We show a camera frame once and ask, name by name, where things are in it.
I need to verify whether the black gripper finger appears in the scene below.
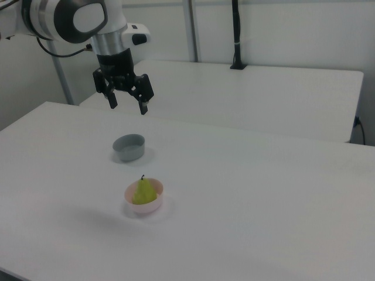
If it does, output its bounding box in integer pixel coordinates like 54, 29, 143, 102
93, 68, 118, 109
128, 74, 155, 115

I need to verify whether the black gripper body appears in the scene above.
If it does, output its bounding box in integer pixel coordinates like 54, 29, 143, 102
96, 48, 137, 91

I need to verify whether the green pear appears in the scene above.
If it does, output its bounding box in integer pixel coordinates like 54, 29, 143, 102
131, 174, 158, 205

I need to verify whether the grey plastic bowl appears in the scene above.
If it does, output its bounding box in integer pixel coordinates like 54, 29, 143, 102
112, 133, 146, 163

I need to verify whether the pink plastic bowl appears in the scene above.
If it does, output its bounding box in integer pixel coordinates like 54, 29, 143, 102
124, 177, 164, 214

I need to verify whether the white side table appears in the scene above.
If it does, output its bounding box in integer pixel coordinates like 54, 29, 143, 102
78, 60, 364, 144

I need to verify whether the grey aluminium partition post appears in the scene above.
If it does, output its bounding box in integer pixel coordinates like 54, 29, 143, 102
52, 55, 74, 105
182, 0, 203, 63

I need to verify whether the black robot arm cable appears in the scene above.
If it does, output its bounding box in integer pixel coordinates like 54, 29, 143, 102
36, 37, 93, 58

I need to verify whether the black camera pole with base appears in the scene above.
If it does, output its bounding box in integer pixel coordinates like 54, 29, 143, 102
229, 0, 247, 70

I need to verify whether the black power cable with plug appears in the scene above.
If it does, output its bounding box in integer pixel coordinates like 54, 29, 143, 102
353, 115, 367, 146

